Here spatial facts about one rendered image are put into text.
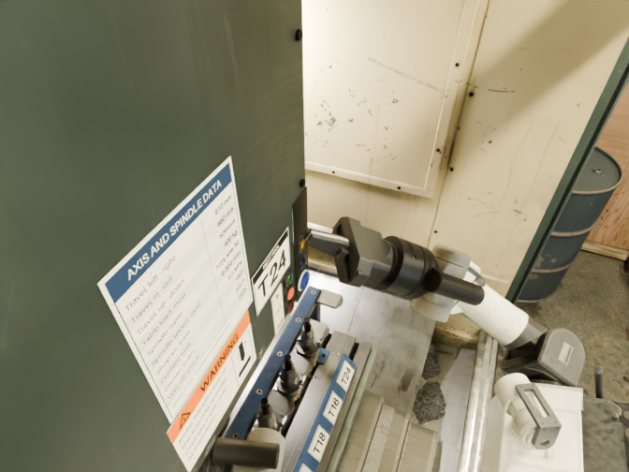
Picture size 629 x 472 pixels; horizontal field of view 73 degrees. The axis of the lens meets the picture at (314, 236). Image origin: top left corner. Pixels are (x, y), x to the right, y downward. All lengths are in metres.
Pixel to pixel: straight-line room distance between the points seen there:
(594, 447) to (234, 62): 0.86
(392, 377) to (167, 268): 1.38
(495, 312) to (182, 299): 0.78
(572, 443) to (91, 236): 0.88
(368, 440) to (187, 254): 1.24
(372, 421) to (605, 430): 0.79
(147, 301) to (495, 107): 1.04
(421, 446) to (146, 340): 1.33
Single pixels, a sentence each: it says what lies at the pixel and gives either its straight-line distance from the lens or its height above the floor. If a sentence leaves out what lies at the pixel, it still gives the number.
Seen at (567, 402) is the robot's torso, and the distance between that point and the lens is 1.02.
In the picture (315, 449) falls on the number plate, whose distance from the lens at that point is 1.31.
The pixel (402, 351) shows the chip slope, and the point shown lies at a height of 0.77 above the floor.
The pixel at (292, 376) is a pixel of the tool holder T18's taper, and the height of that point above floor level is 1.27.
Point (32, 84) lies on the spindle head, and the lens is 0.25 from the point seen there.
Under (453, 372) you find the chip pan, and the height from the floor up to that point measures 0.66.
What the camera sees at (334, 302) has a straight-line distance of 1.21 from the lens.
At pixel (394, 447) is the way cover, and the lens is 1.57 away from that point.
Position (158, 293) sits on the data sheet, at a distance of 0.35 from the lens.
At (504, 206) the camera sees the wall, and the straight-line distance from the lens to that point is 1.38.
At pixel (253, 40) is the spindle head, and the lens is 0.40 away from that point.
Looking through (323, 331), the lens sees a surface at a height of 1.22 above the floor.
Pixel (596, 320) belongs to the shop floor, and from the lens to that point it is 3.19.
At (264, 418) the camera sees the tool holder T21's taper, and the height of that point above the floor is 1.28.
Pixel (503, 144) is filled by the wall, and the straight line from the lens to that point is 1.27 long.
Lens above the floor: 2.17
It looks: 43 degrees down
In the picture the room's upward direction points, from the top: straight up
